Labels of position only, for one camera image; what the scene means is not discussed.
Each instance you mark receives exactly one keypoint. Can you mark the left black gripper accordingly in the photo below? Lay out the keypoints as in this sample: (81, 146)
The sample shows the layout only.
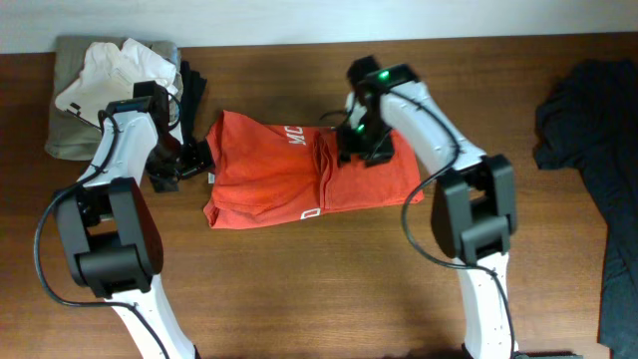
(201, 158)

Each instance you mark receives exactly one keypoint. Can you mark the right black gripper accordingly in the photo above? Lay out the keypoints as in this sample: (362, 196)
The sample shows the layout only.
(348, 141)

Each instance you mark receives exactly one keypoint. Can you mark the red orange t-shirt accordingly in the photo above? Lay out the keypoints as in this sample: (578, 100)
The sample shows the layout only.
(270, 174)

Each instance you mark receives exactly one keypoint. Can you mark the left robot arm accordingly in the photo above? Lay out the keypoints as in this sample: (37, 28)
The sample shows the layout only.
(110, 240)

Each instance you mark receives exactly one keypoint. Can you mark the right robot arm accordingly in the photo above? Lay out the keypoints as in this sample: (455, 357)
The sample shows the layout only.
(474, 208)

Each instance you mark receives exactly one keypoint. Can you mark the black folded garment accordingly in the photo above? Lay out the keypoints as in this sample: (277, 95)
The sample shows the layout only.
(193, 87)

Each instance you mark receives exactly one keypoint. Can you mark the olive grey folded garment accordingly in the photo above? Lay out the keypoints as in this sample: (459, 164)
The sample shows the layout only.
(69, 138)

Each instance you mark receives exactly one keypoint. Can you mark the white folded shirt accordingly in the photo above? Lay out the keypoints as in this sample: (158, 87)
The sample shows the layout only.
(109, 73)

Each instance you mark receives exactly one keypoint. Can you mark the dark teal garment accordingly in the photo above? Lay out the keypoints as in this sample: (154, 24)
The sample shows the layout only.
(588, 122)

